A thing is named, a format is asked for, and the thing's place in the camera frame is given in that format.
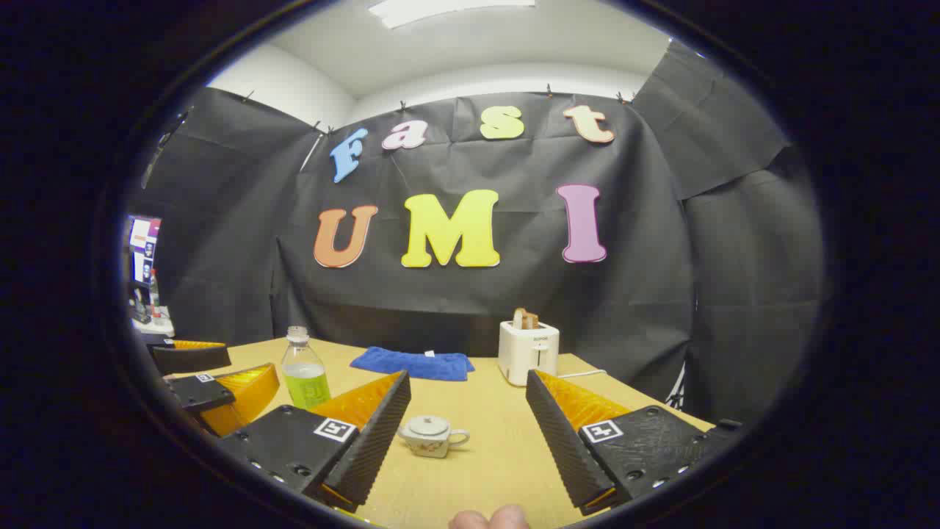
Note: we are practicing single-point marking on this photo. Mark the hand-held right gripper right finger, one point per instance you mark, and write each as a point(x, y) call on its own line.
point(562, 448)

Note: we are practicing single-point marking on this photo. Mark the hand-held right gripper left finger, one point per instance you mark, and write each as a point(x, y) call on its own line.
point(374, 448)

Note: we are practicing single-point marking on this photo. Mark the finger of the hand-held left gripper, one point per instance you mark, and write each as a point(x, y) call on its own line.
point(202, 393)
point(191, 358)

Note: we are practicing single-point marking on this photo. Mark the white floral teacup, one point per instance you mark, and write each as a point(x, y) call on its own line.
point(433, 445)

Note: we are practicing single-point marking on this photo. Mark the green label water bottle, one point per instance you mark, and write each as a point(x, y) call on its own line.
point(305, 382)

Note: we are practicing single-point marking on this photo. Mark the clear bottle with red cap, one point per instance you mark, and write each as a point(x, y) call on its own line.
point(154, 297)

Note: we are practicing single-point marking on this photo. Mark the white side table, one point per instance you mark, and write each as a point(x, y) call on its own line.
point(158, 327)

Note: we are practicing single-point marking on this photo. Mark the blue towel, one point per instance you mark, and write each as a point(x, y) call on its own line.
point(411, 364)

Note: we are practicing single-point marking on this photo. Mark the white toaster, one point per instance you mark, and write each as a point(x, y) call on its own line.
point(525, 353)

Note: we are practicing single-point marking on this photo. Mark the computer monitor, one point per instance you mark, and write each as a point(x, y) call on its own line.
point(143, 246)

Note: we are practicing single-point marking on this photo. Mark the bread slice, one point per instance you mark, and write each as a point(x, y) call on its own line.
point(526, 319)

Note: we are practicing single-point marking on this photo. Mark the black backdrop cloth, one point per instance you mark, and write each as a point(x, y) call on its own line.
point(624, 294)

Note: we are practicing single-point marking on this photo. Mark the ceiling light panel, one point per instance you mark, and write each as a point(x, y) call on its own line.
point(448, 9)

